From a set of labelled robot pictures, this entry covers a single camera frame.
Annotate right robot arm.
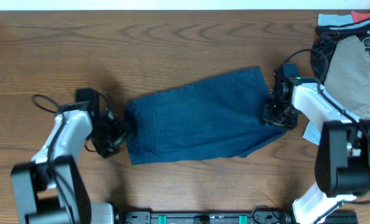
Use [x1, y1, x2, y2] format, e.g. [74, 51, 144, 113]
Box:
[261, 77, 370, 223]

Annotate dark blue denim shorts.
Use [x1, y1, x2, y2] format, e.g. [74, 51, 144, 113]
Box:
[126, 67, 286, 165]

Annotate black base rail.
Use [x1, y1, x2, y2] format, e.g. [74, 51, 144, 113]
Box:
[88, 203, 359, 224]

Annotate black patterned garment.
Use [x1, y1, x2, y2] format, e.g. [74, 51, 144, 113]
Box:
[310, 19, 370, 78]

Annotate light blue cloth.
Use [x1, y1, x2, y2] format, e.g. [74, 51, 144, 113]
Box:
[318, 14, 353, 26]

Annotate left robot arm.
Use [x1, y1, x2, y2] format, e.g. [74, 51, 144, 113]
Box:
[11, 101, 126, 223]

